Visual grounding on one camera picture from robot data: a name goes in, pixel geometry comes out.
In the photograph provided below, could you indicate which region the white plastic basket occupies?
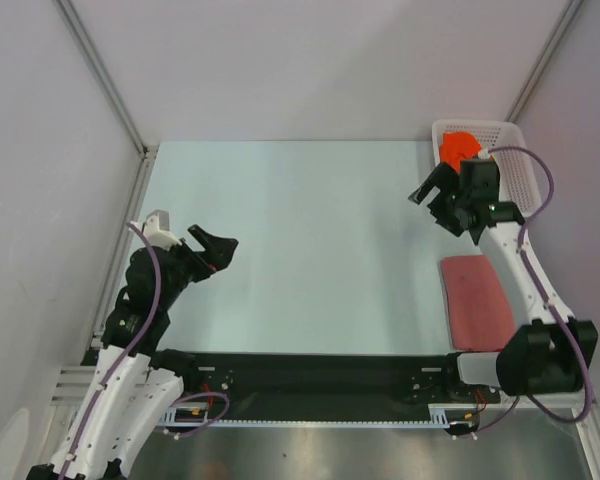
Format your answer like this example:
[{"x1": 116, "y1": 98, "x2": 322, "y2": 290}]
[{"x1": 431, "y1": 119, "x2": 541, "y2": 217}]

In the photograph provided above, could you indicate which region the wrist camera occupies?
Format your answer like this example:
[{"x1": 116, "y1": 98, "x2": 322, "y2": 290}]
[
  {"x1": 139, "y1": 210, "x2": 182, "y2": 251},
  {"x1": 459, "y1": 158, "x2": 500, "y2": 202}
]

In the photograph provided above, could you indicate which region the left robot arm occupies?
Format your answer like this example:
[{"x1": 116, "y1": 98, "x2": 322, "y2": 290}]
[{"x1": 28, "y1": 222, "x2": 239, "y2": 479}]

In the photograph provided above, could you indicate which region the aluminium frame bar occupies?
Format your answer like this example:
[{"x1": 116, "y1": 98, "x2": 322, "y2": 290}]
[{"x1": 51, "y1": 366, "x2": 96, "y2": 405}]

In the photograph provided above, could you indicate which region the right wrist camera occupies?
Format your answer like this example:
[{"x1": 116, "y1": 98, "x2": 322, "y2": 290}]
[{"x1": 459, "y1": 158, "x2": 500, "y2": 202}]

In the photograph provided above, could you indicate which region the orange t shirt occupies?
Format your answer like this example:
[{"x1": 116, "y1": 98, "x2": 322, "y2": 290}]
[{"x1": 439, "y1": 132, "x2": 482, "y2": 173}]

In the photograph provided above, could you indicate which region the folded pink t shirt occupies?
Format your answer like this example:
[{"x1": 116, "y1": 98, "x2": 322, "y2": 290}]
[{"x1": 440, "y1": 255, "x2": 516, "y2": 352}]

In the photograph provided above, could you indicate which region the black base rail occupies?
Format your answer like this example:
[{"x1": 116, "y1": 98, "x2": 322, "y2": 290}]
[{"x1": 186, "y1": 352, "x2": 507, "y2": 416}]

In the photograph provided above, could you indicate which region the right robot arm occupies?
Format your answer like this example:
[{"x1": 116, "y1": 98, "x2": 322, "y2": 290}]
[{"x1": 409, "y1": 160, "x2": 598, "y2": 402}]

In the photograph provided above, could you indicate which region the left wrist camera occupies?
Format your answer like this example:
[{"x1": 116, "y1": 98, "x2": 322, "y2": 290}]
[{"x1": 139, "y1": 210, "x2": 182, "y2": 251}]

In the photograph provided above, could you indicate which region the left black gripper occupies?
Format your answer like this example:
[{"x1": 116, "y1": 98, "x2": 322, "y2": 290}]
[{"x1": 159, "y1": 224, "x2": 238, "y2": 308}]

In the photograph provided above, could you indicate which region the white cable duct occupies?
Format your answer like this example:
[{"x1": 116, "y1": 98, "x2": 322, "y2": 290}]
[{"x1": 159, "y1": 403, "x2": 481, "y2": 429}]

